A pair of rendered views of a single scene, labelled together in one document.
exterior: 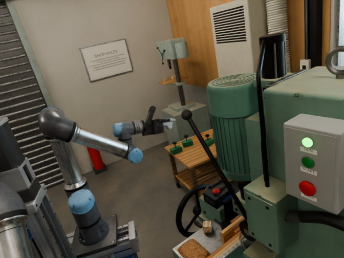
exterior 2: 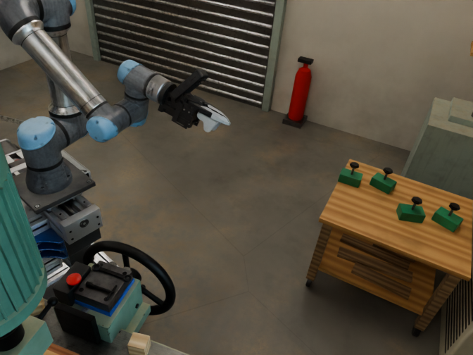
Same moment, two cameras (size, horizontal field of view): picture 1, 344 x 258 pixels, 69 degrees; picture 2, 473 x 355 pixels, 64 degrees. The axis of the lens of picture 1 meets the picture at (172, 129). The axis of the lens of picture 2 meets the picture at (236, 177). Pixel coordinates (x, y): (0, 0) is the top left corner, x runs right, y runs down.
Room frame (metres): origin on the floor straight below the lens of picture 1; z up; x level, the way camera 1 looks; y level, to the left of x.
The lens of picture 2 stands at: (0.77, -0.70, 1.72)
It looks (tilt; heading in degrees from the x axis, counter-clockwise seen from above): 38 degrees down; 45
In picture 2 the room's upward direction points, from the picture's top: 6 degrees clockwise
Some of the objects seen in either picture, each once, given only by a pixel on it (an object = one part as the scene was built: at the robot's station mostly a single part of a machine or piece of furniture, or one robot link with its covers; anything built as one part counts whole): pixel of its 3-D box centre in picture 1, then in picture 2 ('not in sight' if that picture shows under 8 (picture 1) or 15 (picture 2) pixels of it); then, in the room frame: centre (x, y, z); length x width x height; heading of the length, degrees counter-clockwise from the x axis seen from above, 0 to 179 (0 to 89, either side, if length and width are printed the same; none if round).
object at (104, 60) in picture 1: (107, 60); not in sight; (3.64, 0.66, 1.48); 0.64 x 0.02 x 0.46; 112
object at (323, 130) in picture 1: (317, 162); not in sight; (0.40, -0.25, 1.40); 0.10 x 0.06 x 0.16; 30
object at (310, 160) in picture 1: (307, 162); not in sight; (0.38, -0.22, 1.41); 0.02 x 0.01 x 0.02; 30
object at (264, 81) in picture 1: (275, 70); not in sight; (0.62, -0.29, 1.53); 0.08 x 0.08 x 0.17; 30
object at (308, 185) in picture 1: (306, 188); not in sight; (0.38, -0.22, 1.36); 0.03 x 0.01 x 0.03; 30
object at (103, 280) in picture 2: (217, 191); (94, 283); (0.92, -0.14, 0.99); 0.13 x 0.11 x 0.06; 120
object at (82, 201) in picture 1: (83, 206); (41, 141); (1.04, 0.50, 0.98); 0.13 x 0.12 x 0.14; 24
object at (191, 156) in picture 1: (205, 162); (386, 237); (2.35, -0.28, 0.32); 0.66 x 0.57 x 0.64; 111
